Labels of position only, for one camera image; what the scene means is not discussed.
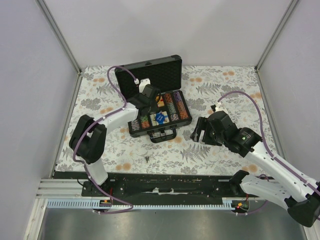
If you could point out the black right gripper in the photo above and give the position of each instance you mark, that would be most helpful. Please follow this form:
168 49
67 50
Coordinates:
203 124

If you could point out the red playing card deck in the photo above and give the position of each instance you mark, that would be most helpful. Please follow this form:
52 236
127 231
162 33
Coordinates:
160 102

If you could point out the blue small blind button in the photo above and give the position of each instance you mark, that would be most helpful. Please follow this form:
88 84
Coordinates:
160 118

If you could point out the aluminium frame post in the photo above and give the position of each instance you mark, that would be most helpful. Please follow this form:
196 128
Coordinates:
276 34
59 35

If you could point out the green chip row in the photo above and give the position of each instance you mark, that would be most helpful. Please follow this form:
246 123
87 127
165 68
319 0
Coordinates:
144 122

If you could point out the left aluminium frame post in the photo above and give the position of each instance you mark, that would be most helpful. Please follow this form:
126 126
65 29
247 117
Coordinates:
59 35

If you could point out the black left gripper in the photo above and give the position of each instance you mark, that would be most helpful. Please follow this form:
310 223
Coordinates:
154 108

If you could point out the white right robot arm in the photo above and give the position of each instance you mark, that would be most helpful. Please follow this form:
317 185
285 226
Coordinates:
294 191

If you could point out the orange black chip row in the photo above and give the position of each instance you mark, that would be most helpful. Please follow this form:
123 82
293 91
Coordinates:
171 107

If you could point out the blue playing card deck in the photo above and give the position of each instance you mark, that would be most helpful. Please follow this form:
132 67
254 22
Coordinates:
154 123

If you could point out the slotted cable duct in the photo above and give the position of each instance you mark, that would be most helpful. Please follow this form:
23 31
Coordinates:
95 204

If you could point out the right aluminium frame post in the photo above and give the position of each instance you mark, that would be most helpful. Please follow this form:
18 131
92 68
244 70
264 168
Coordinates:
276 34

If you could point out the purple orange chip row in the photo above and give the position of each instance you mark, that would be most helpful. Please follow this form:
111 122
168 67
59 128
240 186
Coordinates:
180 105

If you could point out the black poker set case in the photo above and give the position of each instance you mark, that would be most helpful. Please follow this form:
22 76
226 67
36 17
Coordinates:
154 86

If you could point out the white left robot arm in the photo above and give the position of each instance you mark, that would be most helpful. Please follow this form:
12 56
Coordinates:
89 136

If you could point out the blue tan chip row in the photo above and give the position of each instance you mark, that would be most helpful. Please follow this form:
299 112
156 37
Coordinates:
135 125

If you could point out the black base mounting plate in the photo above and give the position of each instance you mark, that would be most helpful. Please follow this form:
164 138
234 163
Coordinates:
122 185

